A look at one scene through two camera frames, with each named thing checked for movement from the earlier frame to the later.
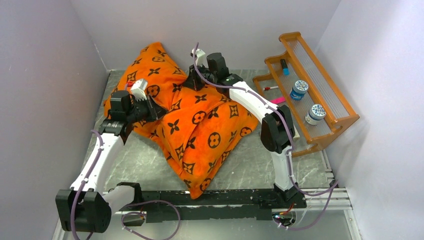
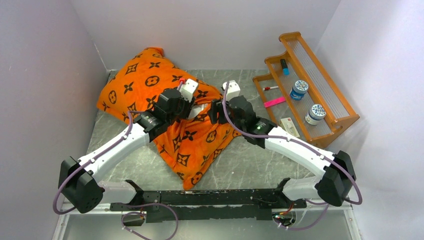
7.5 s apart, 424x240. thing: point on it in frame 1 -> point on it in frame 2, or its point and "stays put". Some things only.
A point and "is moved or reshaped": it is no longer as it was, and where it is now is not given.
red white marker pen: x=268 y=88 stays put
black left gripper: x=155 y=110 -> x=187 y=107
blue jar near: x=300 y=88 stays put
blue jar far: x=316 y=113 stays put
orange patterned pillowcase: x=202 y=127 is moved or reshaped
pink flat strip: x=278 y=100 stays put
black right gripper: x=191 y=81 -> x=216 y=107
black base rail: x=164 y=205 stays put
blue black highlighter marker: x=286 y=70 stays put
